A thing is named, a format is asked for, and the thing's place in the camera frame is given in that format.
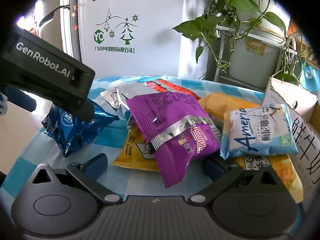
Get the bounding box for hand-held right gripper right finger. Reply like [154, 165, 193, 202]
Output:
[187, 158, 285, 204]

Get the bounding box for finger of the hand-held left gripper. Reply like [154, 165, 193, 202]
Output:
[51, 99, 96, 122]
[4, 86, 35, 112]

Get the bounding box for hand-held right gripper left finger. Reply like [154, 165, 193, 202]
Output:
[30, 153, 123, 204]

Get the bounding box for blue foil snack packet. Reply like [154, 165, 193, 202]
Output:
[41, 99, 120, 158]

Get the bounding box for yellow waffle snack packet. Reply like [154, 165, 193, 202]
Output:
[235, 155, 304, 204]
[111, 126, 160, 172]

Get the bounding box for white and blue snack packet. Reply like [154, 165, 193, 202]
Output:
[219, 103, 299, 160]

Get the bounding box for orange snack packet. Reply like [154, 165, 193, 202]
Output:
[198, 92, 260, 125]

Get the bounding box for purple snack packet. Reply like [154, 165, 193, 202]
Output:
[125, 92, 222, 189]

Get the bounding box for red snack packet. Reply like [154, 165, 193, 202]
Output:
[141, 78, 202, 100]

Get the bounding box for white cardboard box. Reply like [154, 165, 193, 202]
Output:
[261, 77, 320, 180]

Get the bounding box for silver foil snack packet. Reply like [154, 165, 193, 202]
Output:
[100, 84, 150, 120]

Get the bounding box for blue checked tablecloth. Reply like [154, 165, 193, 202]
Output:
[0, 75, 320, 215]

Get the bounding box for white metal plant stand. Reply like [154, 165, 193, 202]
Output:
[214, 25, 298, 90]

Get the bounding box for white printed board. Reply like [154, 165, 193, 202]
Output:
[32, 0, 187, 80]

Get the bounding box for white plant pot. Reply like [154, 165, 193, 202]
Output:
[229, 27, 287, 87]

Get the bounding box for woven basket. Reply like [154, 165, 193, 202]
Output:
[287, 21, 320, 58]

